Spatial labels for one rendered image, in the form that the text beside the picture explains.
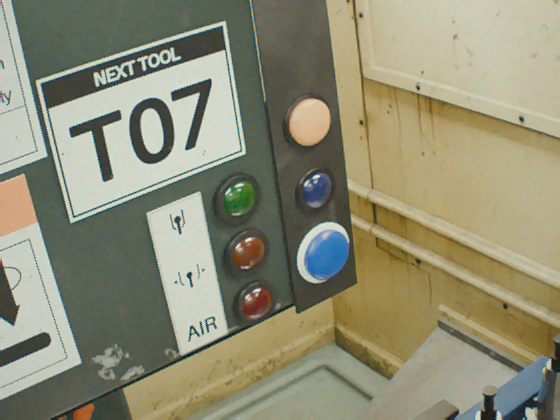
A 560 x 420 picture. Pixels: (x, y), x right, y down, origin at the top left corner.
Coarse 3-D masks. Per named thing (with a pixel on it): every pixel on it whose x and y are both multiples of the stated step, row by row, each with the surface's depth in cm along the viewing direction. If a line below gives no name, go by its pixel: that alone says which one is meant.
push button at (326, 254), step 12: (312, 240) 45; (324, 240) 45; (336, 240) 45; (312, 252) 45; (324, 252) 45; (336, 252) 46; (312, 264) 45; (324, 264) 45; (336, 264) 46; (324, 276) 46
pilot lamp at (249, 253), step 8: (248, 240) 42; (256, 240) 43; (240, 248) 42; (248, 248) 42; (256, 248) 43; (264, 248) 43; (240, 256) 42; (248, 256) 42; (256, 256) 43; (240, 264) 42; (248, 264) 43; (256, 264) 43
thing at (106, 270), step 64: (64, 0) 33; (128, 0) 35; (192, 0) 37; (64, 64) 34; (256, 64) 40; (256, 128) 41; (192, 192) 40; (64, 256) 37; (128, 256) 39; (128, 320) 40; (64, 384) 39; (128, 384) 42
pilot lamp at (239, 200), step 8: (240, 184) 41; (248, 184) 41; (232, 192) 41; (240, 192) 41; (248, 192) 41; (224, 200) 41; (232, 200) 41; (240, 200) 41; (248, 200) 41; (224, 208) 41; (232, 208) 41; (240, 208) 41; (248, 208) 42; (232, 216) 41; (240, 216) 42
